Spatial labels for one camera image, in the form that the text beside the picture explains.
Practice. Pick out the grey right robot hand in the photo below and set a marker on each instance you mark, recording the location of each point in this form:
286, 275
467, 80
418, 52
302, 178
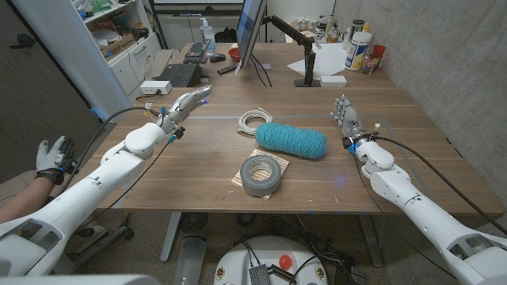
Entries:
351, 122

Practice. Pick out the person's white gloved hand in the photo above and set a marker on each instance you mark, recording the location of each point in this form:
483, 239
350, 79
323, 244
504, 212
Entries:
47, 156

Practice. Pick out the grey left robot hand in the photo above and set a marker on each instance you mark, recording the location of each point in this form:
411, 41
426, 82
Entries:
182, 107

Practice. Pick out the person's bare forearm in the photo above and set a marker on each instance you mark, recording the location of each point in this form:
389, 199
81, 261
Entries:
20, 202

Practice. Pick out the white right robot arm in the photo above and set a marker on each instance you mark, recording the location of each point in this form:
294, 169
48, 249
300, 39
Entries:
416, 210

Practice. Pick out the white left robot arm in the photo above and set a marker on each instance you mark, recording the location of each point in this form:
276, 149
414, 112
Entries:
79, 194

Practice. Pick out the white robot base red button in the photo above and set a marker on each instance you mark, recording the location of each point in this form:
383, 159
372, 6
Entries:
261, 249

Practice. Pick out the teal yarn skein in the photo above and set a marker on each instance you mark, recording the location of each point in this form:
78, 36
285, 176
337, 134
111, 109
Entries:
291, 140

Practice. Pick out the clear hand sanitizer bottle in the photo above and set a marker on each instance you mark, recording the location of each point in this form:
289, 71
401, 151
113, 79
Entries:
208, 37

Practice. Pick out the large black keyboard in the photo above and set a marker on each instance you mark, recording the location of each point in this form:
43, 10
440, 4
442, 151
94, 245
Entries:
178, 74

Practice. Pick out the white power strip box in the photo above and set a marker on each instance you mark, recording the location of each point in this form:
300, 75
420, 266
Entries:
155, 87

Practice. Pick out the flat white box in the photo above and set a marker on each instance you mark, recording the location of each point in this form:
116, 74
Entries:
332, 81

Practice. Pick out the small black keyboard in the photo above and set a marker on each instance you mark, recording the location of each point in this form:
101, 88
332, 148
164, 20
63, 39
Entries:
195, 50

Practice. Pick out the black remote control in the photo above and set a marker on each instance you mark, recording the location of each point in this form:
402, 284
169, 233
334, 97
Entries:
227, 69

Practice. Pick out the black computer mouse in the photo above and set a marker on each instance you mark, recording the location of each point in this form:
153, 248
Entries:
217, 58

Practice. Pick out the clear glass jar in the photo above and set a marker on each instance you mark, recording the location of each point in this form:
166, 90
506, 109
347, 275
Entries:
369, 64

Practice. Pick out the white paper sheet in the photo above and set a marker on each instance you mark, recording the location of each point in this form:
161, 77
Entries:
328, 59

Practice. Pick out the white canister blue label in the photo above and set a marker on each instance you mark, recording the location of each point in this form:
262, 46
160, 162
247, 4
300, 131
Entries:
356, 51

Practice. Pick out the red bowl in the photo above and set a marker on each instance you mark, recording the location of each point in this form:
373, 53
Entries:
235, 54

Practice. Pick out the red cup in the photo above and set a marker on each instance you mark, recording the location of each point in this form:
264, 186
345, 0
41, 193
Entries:
379, 50

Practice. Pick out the wooden slatted coaster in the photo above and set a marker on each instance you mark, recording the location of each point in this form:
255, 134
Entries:
277, 158

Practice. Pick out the black bag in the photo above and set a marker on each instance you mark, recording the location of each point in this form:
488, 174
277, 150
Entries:
226, 35

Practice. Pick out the cardboard box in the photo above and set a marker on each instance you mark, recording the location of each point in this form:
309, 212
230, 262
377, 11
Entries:
119, 46

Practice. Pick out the purple sticky note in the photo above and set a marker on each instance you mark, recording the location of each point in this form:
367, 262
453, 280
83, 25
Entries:
265, 66

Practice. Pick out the yellow capped bottle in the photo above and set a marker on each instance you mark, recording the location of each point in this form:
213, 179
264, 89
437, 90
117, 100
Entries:
366, 27

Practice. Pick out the computer monitor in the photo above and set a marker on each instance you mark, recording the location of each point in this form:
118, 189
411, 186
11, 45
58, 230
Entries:
249, 27

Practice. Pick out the white shelf cabinet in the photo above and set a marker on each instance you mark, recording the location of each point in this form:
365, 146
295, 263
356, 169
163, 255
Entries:
75, 51

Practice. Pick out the grey table leg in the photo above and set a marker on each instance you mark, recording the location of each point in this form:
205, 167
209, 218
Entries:
370, 241
170, 237

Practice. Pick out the grey duct tape roll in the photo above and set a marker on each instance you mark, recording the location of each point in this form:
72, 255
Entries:
253, 186

